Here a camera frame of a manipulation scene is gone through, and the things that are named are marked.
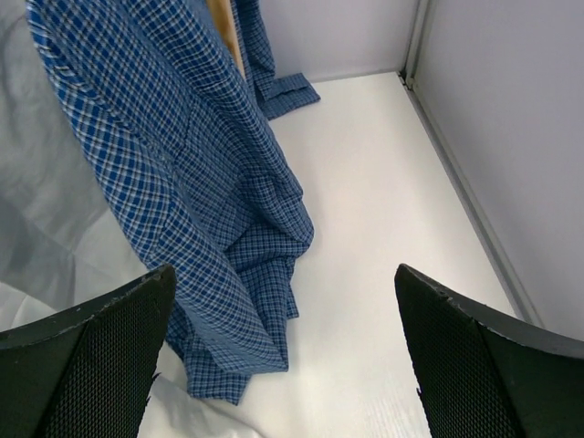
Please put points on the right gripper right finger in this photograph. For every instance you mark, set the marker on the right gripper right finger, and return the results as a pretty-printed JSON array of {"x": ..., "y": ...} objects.
[{"x": 482, "y": 373}]

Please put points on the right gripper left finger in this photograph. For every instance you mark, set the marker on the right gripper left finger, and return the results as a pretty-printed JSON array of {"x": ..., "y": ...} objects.
[{"x": 87, "y": 371}]

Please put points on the white shirt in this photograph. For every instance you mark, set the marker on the white shirt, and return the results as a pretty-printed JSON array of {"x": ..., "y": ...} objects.
[{"x": 60, "y": 244}]

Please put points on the blue checkered shirt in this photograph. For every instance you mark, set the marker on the blue checkered shirt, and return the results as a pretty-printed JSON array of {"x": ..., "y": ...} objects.
[{"x": 178, "y": 137}]

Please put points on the wooden clothes rack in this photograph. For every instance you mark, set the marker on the wooden clothes rack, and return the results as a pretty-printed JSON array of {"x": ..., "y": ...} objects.
[{"x": 222, "y": 14}]

